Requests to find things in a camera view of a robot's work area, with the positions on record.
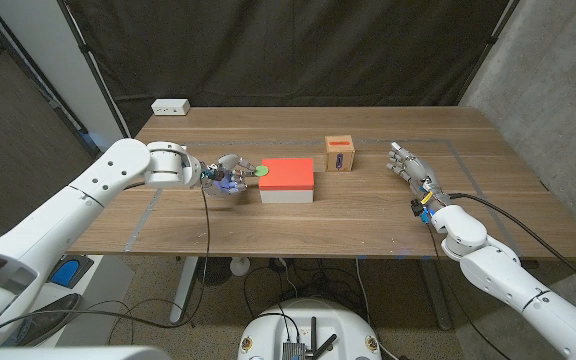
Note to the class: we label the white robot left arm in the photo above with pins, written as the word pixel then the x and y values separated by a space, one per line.
pixel 68 215

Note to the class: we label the white power outlet box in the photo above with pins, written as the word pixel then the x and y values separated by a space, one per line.
pixel 170 106

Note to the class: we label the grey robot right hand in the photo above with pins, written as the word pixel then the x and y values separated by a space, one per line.
pixel 420 172

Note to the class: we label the red box with white base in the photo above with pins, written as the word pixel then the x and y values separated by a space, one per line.
pixel 286 175

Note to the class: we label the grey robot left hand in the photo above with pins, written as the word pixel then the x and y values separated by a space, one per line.
pixel 223 175

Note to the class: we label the white robot head edge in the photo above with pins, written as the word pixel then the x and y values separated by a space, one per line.
pixel 68 353

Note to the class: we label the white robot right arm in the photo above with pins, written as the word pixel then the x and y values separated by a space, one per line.
pixel 498 275

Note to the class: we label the black backdrop curtain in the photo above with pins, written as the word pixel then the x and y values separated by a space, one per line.
pixel 288 50

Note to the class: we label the wooden coin slot box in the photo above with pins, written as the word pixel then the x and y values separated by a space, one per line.
pixel 339 152

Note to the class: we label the black backdrop stand pole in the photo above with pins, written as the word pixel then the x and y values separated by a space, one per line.
pixel 93 65
pixel 490 42

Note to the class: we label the blue foot pedal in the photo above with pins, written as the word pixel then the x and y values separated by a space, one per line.
pixel 65 272

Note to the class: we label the green round coin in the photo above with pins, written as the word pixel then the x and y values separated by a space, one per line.
pixel 262 171

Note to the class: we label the dark grey shoe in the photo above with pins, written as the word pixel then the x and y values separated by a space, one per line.
pixel 48 320

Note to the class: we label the black round floor fan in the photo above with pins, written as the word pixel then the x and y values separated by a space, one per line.
pixel 213 272

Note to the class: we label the grey table leg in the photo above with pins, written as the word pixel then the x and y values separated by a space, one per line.
pixel 435 295

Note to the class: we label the white robot torso base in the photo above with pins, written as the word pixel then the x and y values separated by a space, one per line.
pixel 268 325

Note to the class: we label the white table leg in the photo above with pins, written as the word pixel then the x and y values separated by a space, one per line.
pixel 184 290

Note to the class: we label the white round floor disc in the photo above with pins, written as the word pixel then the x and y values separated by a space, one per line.
pixel 239 266

